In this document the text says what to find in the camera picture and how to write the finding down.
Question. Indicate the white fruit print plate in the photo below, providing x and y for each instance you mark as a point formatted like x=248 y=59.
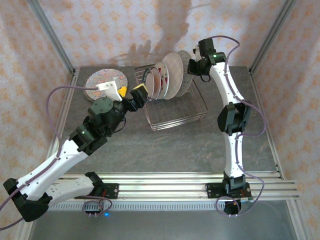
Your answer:
x=163 y=80

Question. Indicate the white plaid line plate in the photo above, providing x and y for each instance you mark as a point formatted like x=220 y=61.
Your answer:
x=173 y=75

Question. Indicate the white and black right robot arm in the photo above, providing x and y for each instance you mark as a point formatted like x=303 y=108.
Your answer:
x=232 y=155

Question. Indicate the colourful speckled plate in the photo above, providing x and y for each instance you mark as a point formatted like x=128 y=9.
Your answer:
x=105 y=75

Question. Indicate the dark rim plate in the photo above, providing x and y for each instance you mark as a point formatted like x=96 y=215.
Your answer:
x=145 y=78

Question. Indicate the small circuit board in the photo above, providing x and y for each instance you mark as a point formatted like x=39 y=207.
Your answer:
x=247 y=199

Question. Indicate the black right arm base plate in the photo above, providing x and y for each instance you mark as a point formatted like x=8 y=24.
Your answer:
x=212 y=190

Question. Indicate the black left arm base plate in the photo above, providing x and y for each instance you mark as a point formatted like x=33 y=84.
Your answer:
x=112 y=190

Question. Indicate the aluminium frame post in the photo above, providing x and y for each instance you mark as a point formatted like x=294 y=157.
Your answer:
x=275 y=32
x=50 y=35

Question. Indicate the orange patterned fabric backdrop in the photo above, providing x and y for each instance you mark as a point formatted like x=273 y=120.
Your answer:
x=100 y=30

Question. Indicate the grey metal panel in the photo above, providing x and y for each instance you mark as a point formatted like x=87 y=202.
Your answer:
x=162 y=225

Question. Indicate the aluminium mounting rail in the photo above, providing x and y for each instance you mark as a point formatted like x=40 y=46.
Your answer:
x=162 y=187

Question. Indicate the aluminium table side rail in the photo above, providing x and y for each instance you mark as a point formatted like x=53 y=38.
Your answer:
x=68 y=95
x=268 y=125

